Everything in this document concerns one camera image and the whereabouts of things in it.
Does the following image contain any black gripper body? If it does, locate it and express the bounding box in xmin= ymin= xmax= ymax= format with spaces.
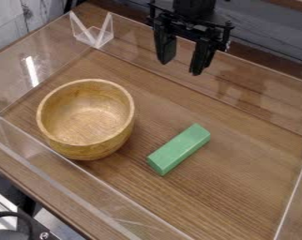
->
xmin=148 ymin=0 xmax=234 ymax=44

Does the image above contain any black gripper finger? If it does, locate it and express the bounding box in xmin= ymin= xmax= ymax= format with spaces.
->
xmin=153 ymin=20 xmax=176 ymax=65
xmin=189 ymin=37 xmax=216 ymax=76

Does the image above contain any green rectangular block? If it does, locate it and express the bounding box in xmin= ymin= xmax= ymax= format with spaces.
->
xmin=147 ymin=124 xmax=211 ymax=176

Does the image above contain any brown wooden bowl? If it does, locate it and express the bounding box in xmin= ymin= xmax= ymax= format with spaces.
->
xmin=36 ymin=79 xmax=135 ymax=161

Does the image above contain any clear acrylic corner bracket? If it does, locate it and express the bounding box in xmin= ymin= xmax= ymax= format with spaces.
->
xmin=69 ymin=12 xmax=113 ymax=49

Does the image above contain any clear acrylic barrier wall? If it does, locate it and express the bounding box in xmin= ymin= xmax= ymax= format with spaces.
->
xmin=0 ymin=5 xmax=302 ymax=240

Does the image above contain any black cable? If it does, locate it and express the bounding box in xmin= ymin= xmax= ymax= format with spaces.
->
xmin=0 ymin=211 xmax=36 ymax=240

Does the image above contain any black metal table bracket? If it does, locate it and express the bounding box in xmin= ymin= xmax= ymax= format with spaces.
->
xmin=16 ymin=208 xmax=60 ymax=240

